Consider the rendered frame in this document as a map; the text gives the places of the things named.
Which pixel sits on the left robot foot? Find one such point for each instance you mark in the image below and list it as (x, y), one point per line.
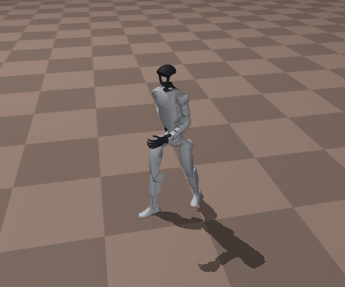
(195, 199)

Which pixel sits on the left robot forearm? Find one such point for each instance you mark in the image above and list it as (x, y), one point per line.
(180, 129)

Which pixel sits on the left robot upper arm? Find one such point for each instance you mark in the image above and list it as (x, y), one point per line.
(183, 101)

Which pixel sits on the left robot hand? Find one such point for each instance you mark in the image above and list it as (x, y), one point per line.
(158, 142)

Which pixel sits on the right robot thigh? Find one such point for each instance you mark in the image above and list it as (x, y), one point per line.
(155, 157)

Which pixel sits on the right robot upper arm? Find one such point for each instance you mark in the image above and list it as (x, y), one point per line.
(154, 94)

